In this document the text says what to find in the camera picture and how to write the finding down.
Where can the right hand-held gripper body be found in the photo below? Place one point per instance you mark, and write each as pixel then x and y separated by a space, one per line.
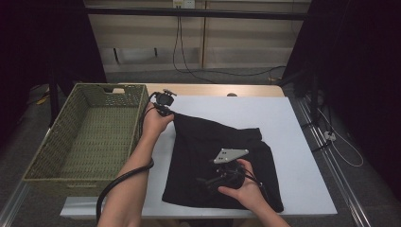
pixel 230 154

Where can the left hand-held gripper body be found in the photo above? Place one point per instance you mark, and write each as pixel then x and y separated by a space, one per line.
pixel 164 99

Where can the black garment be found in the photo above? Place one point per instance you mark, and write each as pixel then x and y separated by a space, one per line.
pixel 195 151

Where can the green woven basket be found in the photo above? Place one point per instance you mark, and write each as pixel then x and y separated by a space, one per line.
pixel 94 138

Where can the person's left hand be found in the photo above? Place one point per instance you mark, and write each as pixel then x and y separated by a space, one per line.
pixel 153 124

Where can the person's right hand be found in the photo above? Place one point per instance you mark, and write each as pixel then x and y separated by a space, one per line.
pixel 249 192

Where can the black horizontal bar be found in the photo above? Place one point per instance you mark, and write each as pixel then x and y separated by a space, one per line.
pixel 195 13

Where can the black metal stand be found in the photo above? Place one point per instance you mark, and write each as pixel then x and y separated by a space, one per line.
pixel 314 101
pixel 53 101

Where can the white plug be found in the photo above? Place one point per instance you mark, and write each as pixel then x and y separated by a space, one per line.
pixel 330 136

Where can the black curtain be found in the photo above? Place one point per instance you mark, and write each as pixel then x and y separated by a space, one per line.
pixel 362 63
pixel 38 41

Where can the white wall socket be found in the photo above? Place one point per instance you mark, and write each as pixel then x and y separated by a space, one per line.
pixel 184 3

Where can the aluminium floor rail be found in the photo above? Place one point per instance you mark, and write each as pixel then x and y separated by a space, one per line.
pixel 343 189
pixel 12 205

